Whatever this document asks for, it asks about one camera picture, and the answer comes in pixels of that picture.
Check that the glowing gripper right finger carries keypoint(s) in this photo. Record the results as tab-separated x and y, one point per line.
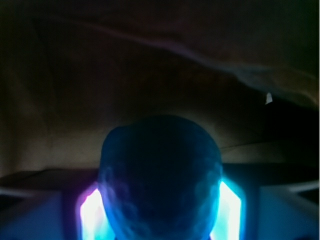
268	202

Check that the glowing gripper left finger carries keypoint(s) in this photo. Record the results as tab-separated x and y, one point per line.
52	206

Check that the blue dimpled ball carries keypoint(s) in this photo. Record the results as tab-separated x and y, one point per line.
159	179

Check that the brown paper bag basin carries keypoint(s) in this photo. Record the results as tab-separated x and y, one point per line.
72	70

